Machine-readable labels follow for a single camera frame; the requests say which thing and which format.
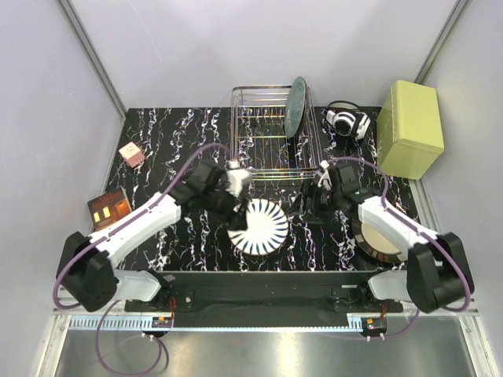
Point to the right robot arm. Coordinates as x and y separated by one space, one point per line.
437 273

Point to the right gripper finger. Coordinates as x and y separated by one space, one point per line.
299 206
311 218

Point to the dark teal glazed plate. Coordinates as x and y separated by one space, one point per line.
303 118

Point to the light blue plate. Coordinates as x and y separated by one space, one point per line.
294 107

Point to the yellow-green box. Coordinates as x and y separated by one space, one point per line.
408 131

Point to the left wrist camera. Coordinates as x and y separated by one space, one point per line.
238 178

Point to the white blue striped plate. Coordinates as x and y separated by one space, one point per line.
267 229

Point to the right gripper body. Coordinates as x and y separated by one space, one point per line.
322 200

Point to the pink cube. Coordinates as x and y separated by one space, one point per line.
132 154

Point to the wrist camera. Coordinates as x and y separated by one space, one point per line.
238 178
337 178

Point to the white black headphones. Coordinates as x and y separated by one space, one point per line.
348 119

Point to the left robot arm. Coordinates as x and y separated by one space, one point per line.
88 268

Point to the beige brown rimmed plate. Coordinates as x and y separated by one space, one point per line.
373 244

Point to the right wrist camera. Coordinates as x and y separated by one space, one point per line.
337 178

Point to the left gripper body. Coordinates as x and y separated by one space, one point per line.
234 208

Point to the dark book with house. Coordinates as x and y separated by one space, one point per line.
109 208

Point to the metal wire dish rack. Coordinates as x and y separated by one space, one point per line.
258 139

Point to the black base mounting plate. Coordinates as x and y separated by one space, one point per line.
271 300

